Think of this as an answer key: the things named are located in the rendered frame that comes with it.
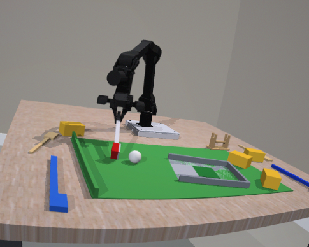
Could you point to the green putting mat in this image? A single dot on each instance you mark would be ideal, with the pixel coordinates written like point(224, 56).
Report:
point(153, 177)

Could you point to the white golf ball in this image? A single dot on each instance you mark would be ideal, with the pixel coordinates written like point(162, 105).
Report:
point(134, 156)

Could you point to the yellow block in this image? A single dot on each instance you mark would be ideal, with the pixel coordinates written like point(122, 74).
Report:
point(270, 179)
point(66, 128)
point(258, 155)
point(239, 159)

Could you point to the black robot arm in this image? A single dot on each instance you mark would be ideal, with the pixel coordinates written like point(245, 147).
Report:
point(123, 73)

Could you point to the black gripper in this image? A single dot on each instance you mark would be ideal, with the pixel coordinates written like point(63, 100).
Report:
point(139, 105)

